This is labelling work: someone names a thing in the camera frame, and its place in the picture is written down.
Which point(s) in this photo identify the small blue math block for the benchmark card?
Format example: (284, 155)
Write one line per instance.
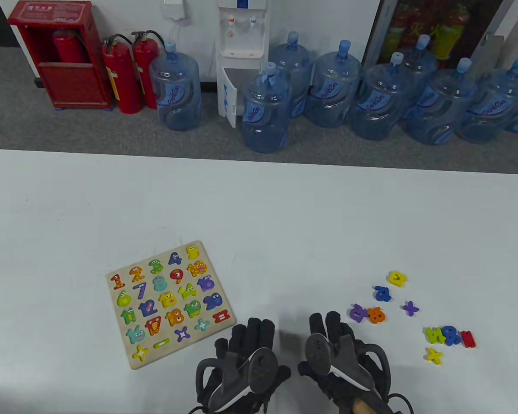
(383, 293)

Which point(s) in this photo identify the white water dispenser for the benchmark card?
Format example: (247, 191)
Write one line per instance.
(241, 39)

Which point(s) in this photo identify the red fire extinguisher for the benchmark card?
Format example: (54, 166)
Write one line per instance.
(67, 47)
(123, 82)
(143, 64)

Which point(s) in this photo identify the lime green math block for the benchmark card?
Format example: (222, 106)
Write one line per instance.
(434, 335)

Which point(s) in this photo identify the large purple math block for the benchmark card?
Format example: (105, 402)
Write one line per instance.
(357, 313)

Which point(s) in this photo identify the yellow chunky math block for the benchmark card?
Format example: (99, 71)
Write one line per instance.
(397, 279)

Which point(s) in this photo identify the purple cross math block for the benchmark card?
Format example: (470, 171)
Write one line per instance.
(410, 308)

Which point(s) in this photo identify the orange math block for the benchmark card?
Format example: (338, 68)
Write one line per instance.
(376, 315)

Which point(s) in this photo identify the white wall socket box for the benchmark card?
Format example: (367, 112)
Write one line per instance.
(174, 9)

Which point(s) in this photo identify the large blue math block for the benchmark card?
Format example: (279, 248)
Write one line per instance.
(451, 335)

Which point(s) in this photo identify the wooden math block puzzle board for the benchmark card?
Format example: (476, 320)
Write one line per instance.
(155, 297)

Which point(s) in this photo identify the person's left hand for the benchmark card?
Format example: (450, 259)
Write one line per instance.
(254, 334)

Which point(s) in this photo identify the person's right hand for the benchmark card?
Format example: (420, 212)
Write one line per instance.
(341, 332)

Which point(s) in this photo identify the yellow cross math block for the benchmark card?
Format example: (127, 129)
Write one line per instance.
(434, 355)

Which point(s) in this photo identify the row of blue water jugs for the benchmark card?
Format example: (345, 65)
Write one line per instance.
(265, 116)

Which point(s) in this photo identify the red fire extinguisher cabinet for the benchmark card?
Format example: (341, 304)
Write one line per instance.
(69, 86)

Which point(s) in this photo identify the red double bar math block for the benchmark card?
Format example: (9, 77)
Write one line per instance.
(468, 339)

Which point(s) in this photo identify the person's right forearm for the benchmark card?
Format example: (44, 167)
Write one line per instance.
(362, 407)

